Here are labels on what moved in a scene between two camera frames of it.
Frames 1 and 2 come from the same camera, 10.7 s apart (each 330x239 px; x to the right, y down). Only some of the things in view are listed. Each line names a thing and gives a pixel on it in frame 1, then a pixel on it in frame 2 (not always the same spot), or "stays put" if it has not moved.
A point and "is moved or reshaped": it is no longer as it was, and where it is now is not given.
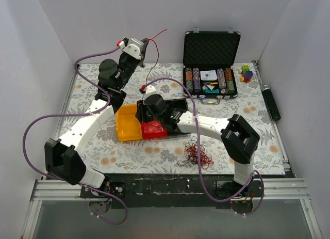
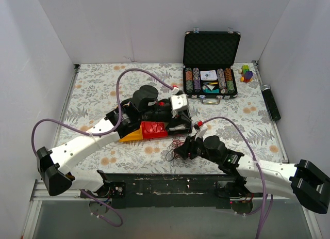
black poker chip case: [208, 58] stays put
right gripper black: [139, 113] -> [191, 146]
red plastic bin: [153, 129] stays put
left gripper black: [144, 52] -> [176, 123]
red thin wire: [151, 39] -> [153, 127]
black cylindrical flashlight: [265, 89] stays put
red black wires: [191, 152] is moved or reshaped
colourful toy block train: [246, 74] stays put
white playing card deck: [208, 75] stays put
